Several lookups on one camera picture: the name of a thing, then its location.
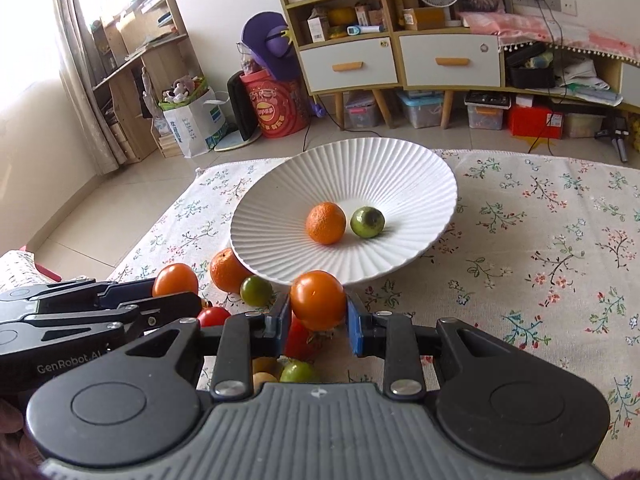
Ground wooden bookshelf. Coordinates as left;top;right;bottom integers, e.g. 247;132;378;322
90;0;206;163

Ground large bumpy mandarin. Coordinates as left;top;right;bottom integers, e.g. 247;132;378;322
305;202;347;246

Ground white paper bag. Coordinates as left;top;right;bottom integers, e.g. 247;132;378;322
159;87;231;158

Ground low wooden drawer cabinet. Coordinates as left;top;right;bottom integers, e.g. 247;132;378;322
392;27;506;131

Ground tall wooden shelf cabinet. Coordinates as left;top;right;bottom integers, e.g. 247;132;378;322
268;0;403;131

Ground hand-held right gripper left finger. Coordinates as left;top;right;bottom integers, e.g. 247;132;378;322
141;292;293;399

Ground beige curtain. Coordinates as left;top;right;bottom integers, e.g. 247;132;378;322
47;0;128;166

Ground yellow-green tomato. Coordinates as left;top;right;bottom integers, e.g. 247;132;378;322
240;276;274;308

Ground bright green tomato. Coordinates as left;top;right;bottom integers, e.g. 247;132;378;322
279;360;319;385

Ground brown cardboard box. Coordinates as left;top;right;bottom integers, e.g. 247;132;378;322
402;7;446;31

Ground white carton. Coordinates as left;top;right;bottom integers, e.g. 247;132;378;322
306;7;331;43

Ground black case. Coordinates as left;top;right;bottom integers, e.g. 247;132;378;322
504;42;557;90

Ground plush toys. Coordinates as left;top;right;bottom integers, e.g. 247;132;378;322
161;75;208;103

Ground low wooden media stand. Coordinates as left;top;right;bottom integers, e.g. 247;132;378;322
500;35;640;111

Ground white round scale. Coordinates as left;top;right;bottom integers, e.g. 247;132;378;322
214;127;263;152

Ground orange tomato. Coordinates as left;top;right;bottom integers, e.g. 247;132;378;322
289;270;347;332
152;263;199;299

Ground white papers pile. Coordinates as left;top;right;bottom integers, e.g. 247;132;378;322
555;57;626;106

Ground black flat panel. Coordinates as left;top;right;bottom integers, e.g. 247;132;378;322
226;71;261;142

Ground red tomato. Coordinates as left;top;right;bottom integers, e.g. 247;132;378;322
196;306;232;328
284;316;327;361

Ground smooth orange mandarin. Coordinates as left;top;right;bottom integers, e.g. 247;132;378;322
209;248;254;294

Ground red box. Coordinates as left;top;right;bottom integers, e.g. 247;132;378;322
507;102;566;140

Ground pink cloth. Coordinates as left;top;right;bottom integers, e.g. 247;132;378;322
457;10;640;68

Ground white ribbed plate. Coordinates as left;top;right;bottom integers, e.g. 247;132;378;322
230;139;458;286

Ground clear storage box black lid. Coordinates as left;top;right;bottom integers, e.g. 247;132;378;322
464;91;512;132

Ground purple plush hat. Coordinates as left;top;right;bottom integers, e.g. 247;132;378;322
241;11;301;82

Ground red-edged floral cushion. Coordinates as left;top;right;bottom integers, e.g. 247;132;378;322
0;249;63;293

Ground red printed bucket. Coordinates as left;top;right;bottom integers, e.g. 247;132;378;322
239;70;311;140

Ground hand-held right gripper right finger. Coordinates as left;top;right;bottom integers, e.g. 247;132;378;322
346;292;503;401

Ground black handheld tool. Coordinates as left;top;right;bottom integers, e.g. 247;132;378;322
595;115;631;163

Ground floral tablecloth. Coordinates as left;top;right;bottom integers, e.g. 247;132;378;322
106;149;640;466

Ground yellow egg trays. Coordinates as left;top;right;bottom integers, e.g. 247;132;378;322
625;112;640;153

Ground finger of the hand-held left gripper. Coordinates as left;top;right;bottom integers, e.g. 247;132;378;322
0;278;157;318
0;291;203;357

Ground clear plastic tub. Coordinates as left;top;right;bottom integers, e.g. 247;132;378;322
562;110;607;139

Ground blue-lidded clear storage box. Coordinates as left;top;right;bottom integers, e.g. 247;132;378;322
397;91;446;130

